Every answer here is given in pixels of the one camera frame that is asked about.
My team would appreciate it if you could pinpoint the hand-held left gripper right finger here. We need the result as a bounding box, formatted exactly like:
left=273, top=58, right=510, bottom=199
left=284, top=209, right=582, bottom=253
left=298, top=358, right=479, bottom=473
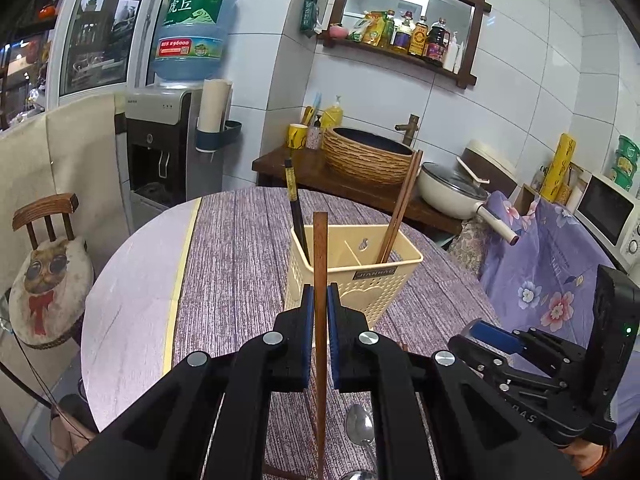
left=326, top=282, right=583, bottom=480

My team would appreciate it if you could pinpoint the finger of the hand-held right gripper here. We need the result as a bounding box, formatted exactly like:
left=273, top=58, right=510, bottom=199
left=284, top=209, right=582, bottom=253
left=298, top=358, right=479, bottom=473
left=462, top=319, right=531, bottom=356
left=447, top=335, right=506, bottom=376

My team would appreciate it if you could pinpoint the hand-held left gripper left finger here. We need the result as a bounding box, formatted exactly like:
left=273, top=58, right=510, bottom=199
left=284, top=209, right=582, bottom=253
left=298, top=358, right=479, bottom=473
left=59, top=284, right=316, bottom=480

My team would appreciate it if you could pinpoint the cream plastic utensil holder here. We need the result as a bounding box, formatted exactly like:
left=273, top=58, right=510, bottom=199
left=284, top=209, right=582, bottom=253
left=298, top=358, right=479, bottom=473
left=284, top=224, right=425, bottom=328

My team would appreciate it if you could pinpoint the brown wooden chopstick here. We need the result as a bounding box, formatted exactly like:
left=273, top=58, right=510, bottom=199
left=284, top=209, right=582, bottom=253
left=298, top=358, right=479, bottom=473
left=262, top=464, right=301, bottom=480
left=312, top=211, right=330, bottom=480
left=376, top=149, right=425, bottom=264

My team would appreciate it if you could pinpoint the black chopstick with yellow end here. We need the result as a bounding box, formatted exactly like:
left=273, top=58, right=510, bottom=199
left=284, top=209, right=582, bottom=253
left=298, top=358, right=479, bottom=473
left=283, top=156, right=311, bottom=266

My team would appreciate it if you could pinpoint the purple floral cloth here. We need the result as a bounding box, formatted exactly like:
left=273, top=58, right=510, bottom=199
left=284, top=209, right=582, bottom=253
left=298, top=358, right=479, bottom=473
left=480, top=190, right=640, bottom=431

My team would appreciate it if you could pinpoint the beige patterned cloth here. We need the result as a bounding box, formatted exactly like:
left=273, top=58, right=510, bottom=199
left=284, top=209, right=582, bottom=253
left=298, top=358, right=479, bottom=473
left=447, top=217, right=491, bottom=281

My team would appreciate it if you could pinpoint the purple striped tablecloth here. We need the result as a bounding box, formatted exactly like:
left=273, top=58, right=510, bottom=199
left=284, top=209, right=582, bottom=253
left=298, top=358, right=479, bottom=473
left=162, top=187, right=506, bottom=480

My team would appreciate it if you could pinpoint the white pan with lid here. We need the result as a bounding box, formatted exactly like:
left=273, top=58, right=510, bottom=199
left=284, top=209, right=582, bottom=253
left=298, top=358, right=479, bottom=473
left=417, top=161, right=521, bottom=247

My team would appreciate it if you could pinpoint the white microwave oven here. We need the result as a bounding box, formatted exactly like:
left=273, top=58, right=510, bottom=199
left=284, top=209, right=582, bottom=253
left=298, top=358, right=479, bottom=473
left=572, top=171, right=640, bottom=268

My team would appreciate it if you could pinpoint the brown and cream rice cooker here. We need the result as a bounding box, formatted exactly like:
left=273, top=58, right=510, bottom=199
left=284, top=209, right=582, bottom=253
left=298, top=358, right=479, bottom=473
left=456, top=140, right=518, bottom=196

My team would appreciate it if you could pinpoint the pale lavender tablecloth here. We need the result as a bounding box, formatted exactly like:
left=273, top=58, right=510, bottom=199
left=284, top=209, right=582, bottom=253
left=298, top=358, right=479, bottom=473
left=80, top=197, right=203, bottom=433

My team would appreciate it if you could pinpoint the yellow roll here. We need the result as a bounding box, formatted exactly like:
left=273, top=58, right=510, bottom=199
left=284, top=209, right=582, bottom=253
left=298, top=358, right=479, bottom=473
left=540, top=133, right=577, bottom=201

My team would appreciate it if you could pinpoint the woven sink basin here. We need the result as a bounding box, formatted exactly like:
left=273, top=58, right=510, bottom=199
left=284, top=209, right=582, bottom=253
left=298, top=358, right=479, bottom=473
left=322, top=126, right=416, bottom=186

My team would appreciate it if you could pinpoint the stack of green cups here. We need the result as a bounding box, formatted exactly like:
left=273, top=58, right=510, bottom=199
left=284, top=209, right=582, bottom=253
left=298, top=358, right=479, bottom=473
left=611, top=135, right=640, bottom=191

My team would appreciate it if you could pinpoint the wooden faucet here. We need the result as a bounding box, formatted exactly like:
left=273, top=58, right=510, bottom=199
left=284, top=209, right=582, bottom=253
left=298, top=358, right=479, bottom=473
left=395, top=114, right=420, bottom=147

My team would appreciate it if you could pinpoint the yellow soap pump bottle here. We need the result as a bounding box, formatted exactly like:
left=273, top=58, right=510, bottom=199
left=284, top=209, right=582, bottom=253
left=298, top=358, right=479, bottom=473
left=322, top=95, right=344, bottom=129

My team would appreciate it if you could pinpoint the grey water dispenser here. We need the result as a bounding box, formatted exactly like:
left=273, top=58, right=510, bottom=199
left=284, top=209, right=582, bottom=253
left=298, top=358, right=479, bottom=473
left=125, top=85, right=223, bottom=211

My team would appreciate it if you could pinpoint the paper towel roll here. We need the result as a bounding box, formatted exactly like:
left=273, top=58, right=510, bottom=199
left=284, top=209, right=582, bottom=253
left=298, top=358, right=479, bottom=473
left=197, top=78, right=233, bottom=133

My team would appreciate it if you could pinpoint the round cat print cushion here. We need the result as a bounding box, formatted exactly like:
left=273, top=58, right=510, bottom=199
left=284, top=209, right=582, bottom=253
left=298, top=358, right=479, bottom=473
left=9, top=237, right=96, bottom=348

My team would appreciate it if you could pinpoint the white squeeze bottle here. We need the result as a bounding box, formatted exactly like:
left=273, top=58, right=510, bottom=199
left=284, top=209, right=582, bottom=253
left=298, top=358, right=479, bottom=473
left=444, top=32, right=464, bottom=72

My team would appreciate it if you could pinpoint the wooden chair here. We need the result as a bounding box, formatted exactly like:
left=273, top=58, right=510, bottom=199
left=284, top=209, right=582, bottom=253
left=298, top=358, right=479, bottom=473
left=12, top=194, right=96, bottom=351

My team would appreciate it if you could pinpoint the dark red sauce bottle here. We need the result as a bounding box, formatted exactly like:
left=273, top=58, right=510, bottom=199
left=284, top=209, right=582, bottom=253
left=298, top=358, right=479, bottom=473
left=426, top=18, right=451, bottom=66

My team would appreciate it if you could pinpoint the brown bottle with yellow label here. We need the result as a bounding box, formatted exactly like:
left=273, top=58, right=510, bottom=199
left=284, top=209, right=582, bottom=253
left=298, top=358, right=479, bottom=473
left=409, top=16, right=430, bottom=57

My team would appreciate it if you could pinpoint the dark bottle with purple label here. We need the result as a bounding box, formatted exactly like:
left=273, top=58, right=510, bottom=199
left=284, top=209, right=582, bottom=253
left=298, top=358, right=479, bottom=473
left=392, top=11, right=415, bottom=54

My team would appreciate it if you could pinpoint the yellow green packet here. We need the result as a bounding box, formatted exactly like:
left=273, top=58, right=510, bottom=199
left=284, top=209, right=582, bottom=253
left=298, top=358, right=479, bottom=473
left=349, top=12, right=373, bottom=43

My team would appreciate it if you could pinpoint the yellow oil bottle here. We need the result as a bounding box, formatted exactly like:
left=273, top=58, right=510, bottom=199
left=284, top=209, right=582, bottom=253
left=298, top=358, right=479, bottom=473
left=367, top=10, right=396, bottom=49

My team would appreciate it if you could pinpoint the green hanging packet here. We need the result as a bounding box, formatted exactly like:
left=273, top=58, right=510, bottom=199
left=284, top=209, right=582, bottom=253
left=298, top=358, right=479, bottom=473
left=300, top=0, right=321, bottom=37

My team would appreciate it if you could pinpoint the blue water bottle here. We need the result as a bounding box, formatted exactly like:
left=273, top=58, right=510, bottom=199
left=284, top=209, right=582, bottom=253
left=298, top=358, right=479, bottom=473
left=152, top=0, right=240, bottom=86

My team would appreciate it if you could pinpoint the aluminium sliding window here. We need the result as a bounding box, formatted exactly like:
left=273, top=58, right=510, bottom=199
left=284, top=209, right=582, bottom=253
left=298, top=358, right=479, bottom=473
left=0, top=0, right=186, bottom=126

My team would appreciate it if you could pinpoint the blue wall holder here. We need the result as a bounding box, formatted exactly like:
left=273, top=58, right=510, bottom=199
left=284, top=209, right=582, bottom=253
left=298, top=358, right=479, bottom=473
left=194, top=119, right=243, bottom=153

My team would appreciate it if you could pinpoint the wooden framed wall shelf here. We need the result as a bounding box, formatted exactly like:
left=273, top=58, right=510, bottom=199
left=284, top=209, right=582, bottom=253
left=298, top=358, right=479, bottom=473
left=322, top=0, right=493, bottom=91

